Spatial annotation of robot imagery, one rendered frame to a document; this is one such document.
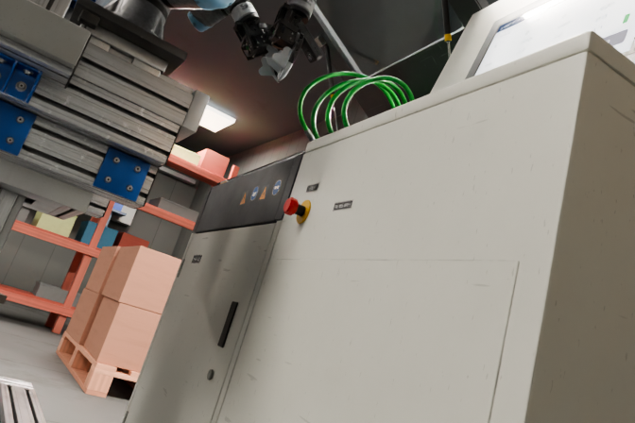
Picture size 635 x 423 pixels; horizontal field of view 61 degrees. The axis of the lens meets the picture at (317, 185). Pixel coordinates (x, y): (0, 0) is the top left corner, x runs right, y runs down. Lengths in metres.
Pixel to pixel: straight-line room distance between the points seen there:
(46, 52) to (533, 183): 0.79
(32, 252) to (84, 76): 7.03
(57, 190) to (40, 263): 6.90
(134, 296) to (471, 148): 2.72
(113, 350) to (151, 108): 2.27
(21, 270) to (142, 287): 4.95
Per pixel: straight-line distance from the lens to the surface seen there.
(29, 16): 1.05
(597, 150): 0.67
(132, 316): 3.28
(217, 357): 1.25
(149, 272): 3.28
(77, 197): 1.24
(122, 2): 1.24
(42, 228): 5.76
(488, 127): 0.74
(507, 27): 1.41
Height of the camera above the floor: 0.55
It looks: 16 degrees up
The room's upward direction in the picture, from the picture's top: 17 degrees clockwise
